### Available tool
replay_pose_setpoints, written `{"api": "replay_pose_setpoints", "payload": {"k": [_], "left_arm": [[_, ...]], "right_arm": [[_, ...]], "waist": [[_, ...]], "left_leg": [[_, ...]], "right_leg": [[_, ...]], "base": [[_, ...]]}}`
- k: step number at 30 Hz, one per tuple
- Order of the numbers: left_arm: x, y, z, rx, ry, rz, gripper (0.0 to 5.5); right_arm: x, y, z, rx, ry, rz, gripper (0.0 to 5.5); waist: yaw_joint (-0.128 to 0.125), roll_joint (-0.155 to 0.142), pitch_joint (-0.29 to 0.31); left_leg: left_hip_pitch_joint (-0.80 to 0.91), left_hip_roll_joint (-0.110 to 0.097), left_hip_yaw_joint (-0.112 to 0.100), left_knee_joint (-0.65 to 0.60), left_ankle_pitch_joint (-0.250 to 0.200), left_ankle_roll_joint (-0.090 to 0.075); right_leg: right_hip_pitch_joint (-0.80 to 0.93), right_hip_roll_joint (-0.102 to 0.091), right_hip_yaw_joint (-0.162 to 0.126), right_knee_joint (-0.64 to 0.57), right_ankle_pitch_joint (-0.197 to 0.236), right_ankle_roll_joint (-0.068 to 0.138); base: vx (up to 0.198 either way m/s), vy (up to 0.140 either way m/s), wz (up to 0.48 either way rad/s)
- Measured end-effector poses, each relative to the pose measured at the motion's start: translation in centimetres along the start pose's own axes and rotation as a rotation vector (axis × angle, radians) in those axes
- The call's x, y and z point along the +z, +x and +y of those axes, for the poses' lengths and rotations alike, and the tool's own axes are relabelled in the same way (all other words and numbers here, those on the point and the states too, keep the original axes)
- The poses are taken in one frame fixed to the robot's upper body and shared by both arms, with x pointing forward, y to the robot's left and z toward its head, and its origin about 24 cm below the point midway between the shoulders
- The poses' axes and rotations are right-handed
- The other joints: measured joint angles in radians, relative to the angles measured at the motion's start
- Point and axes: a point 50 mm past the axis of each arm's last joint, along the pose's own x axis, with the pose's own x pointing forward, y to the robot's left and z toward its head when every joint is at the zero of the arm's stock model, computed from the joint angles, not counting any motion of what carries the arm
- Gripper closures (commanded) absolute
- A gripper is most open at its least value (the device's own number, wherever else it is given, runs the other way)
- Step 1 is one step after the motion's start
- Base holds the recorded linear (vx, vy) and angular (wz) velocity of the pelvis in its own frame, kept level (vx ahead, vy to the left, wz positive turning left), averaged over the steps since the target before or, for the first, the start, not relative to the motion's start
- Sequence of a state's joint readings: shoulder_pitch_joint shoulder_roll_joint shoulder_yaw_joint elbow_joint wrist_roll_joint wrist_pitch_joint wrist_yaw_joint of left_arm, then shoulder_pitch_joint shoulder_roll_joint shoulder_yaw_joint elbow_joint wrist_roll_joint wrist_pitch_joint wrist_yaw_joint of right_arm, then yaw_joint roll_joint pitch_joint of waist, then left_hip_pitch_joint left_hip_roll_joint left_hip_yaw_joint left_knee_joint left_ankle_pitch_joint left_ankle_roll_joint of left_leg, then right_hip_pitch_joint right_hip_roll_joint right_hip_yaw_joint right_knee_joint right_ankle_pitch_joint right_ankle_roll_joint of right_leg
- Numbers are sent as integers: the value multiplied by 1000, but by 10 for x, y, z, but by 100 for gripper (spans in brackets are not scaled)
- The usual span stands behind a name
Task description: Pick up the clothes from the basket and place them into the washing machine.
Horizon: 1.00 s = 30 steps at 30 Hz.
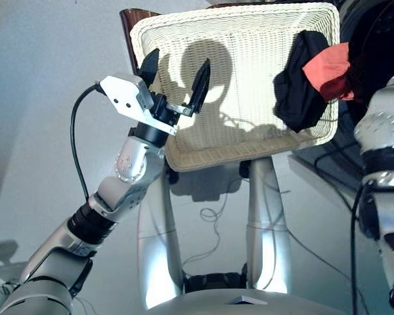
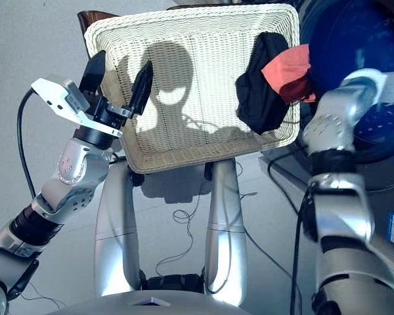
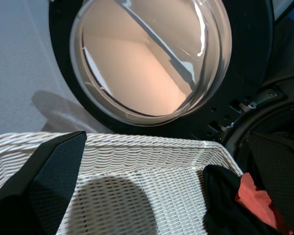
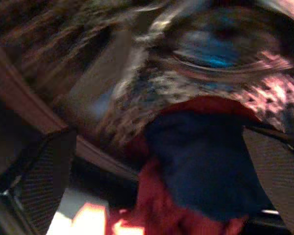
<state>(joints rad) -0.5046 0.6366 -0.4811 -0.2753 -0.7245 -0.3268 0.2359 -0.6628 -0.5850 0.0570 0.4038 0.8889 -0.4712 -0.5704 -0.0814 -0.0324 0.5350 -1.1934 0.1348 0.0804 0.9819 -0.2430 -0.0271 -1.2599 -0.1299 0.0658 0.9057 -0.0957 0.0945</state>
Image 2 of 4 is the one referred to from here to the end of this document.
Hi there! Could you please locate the black robot pelvis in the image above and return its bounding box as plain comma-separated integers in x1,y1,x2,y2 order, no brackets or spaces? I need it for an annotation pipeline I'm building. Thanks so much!
139,266,207,295

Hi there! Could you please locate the coral red garment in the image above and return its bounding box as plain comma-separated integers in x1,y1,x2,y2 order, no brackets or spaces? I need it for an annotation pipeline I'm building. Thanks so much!
260,43,318,106

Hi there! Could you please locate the black garment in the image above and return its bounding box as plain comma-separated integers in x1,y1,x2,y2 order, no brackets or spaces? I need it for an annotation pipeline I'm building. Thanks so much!
234,31,292,137

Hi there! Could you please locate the thin pale floor cord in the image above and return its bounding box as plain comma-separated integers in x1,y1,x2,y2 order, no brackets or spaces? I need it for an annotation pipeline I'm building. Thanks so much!
154,182,205,279

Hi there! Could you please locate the pale woven laundry basket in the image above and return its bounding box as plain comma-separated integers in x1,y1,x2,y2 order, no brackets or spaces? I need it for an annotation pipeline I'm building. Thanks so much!
83,3,302,175

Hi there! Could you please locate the silver robot torso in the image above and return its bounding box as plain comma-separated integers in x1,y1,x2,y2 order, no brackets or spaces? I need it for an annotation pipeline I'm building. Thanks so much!
49,288,251,315

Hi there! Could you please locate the black floor cable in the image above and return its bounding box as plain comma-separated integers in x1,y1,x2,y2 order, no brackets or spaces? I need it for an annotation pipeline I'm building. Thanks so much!
242,225,303,315

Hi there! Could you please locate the grey washing machine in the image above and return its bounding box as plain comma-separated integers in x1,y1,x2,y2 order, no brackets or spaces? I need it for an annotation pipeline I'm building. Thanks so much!
295,0,394,264

